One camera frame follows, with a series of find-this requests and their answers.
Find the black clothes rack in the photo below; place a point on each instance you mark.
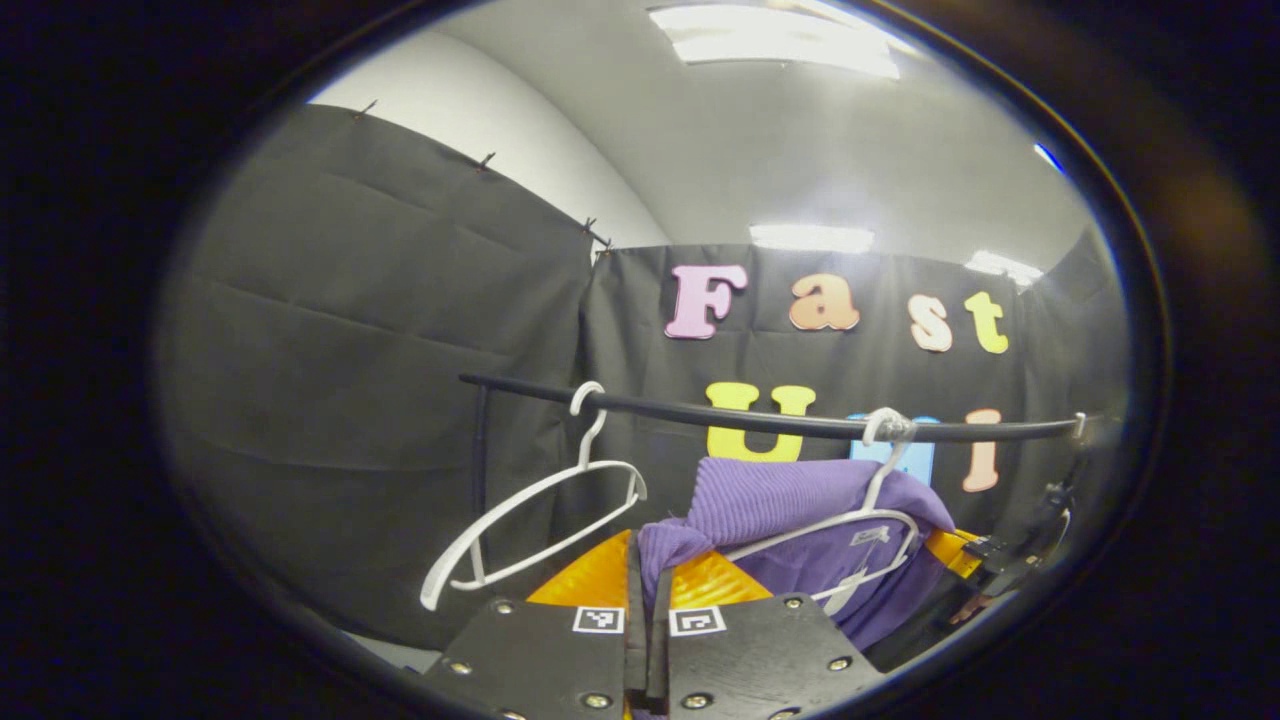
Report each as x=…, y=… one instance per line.
x=700, y=410

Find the black backdrop cloth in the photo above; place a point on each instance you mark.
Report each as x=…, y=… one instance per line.
x=350, y=350

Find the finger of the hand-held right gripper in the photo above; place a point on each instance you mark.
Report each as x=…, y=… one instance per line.
x=950, y=550

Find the white clothes hanger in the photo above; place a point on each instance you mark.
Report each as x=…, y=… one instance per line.
x=884, y=470
x=500, y=511

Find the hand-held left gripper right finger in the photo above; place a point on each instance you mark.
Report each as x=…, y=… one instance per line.
x=760, y=660

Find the purple knitted sweater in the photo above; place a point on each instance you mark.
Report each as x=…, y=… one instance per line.
x=760, y=495

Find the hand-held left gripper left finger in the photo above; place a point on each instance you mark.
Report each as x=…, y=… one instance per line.
x=540, y=660

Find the ceiling light panel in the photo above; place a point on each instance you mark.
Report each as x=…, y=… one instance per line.
x=780, y=40
x=810, y=238

